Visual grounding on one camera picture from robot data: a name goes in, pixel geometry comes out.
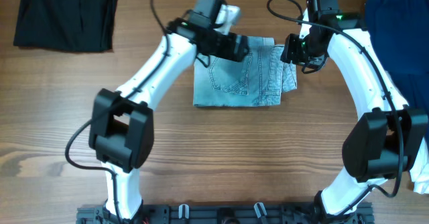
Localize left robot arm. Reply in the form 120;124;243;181
76;0;249;223

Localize white garment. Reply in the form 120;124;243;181
367;0;429;195

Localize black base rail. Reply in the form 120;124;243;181
76;203;375;224

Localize dark blue garment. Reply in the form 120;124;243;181
365;0;428;112

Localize black folded garment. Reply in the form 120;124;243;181
13;0;118;52

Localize light blue denim shorts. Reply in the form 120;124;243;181
193;36;298;107

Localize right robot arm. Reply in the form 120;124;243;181
281;0;428;223

